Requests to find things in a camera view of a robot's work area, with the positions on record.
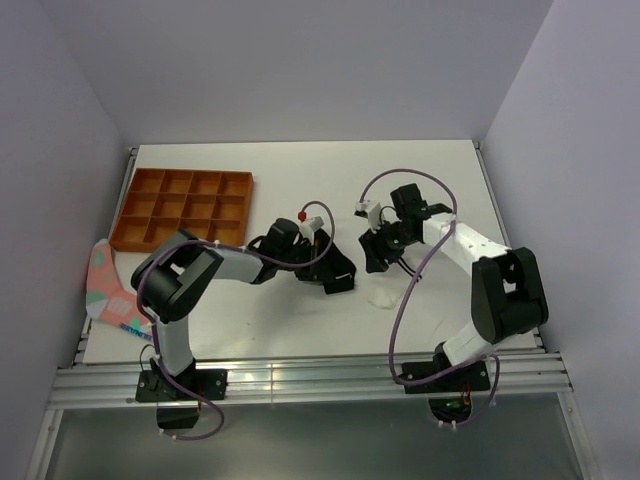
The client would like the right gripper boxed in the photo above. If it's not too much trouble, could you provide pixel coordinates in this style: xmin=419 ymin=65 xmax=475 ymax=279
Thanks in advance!
xmin=358 ymin=216 xmax=417 ymax=274

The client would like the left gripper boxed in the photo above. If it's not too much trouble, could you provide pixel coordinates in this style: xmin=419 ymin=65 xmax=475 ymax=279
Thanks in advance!
xmin=276 ymin=241 xmax=334 ymax=284

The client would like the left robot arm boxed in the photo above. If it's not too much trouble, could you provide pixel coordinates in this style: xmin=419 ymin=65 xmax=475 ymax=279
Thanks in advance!
xmin=131 ymin=217 xmax=324 ymax=399

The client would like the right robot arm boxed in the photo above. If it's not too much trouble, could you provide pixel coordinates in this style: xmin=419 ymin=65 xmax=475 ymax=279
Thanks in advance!
xmin=355 ymin=184 xmax=549 ymax=390

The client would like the orange compartment tray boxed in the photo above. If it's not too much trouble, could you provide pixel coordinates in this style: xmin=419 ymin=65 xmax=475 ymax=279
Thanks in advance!
xmin=110 ymin=168 xmax=254 ymax=253

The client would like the pink patterned sock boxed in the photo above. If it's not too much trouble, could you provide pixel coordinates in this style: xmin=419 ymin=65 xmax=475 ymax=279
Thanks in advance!
xmin=85 ymin=239 xmax=152 ymax=342

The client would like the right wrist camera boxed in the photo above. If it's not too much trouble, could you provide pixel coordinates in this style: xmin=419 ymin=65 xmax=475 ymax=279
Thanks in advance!
xmin=354 ymin=200 xmax=384 ymax=234

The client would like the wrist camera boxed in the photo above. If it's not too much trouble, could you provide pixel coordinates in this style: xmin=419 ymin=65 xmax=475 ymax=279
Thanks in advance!
xmin=297 ymin=211 xmax=324 ymax=239
xmin=354 ymin=200 xmax=384 ymax=234

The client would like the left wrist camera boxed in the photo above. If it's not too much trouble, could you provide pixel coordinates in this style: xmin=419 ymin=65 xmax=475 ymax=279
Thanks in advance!
xmin=297 ymin=211 xmax=324 ymax=239

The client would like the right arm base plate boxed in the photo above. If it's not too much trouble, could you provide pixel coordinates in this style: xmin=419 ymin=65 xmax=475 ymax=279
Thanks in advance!
xmin=400 ymin=361 xmax=491 ymax=394

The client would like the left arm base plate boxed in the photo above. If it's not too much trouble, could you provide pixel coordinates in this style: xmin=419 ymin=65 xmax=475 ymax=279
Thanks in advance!
xmin=135 ymin=369 xmax=228 ymax=403

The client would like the black cable clamp block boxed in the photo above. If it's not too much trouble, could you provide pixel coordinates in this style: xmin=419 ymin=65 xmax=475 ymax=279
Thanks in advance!
xmin=156 ymin=407 xmax=200 ymax=431

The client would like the aluminium rail frame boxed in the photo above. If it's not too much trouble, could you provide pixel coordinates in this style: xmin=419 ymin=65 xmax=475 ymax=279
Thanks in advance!
xmin=29 ymin=142 xmax=601 ymax=480

